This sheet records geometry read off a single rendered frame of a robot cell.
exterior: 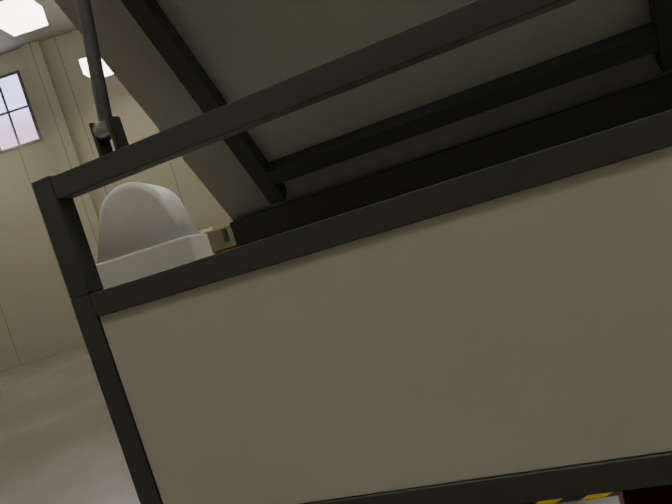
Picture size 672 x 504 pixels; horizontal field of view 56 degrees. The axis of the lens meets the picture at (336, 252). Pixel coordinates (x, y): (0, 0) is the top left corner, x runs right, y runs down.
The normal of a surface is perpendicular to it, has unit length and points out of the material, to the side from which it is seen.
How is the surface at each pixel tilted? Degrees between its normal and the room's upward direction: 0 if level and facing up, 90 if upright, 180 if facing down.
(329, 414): 90
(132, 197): 90
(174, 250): 90
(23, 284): 90
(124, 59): 130
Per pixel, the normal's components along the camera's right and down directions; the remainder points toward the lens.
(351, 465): -0.32, 0.15
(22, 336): 0.00, 0.06
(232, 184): -0.05, 0.73
